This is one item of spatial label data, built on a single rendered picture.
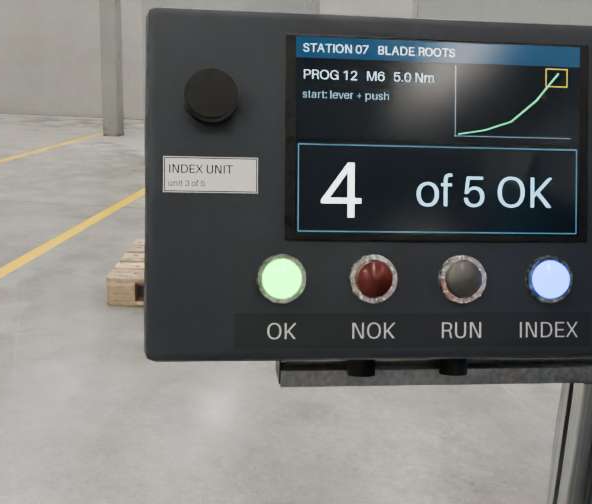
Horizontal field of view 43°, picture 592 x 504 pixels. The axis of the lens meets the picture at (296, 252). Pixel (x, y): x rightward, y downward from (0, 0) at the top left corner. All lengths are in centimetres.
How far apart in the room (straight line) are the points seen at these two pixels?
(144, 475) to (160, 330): 197
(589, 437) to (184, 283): 31
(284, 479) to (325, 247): 195
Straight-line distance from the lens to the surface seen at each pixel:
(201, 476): 234
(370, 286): 40
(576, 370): 54
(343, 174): 40
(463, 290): 41
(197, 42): 41
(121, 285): 374
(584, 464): 57
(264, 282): 39
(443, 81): 43
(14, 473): 245
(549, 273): 43
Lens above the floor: 123
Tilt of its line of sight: 15 degrees down
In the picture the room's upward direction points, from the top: 2 degrees clockwise
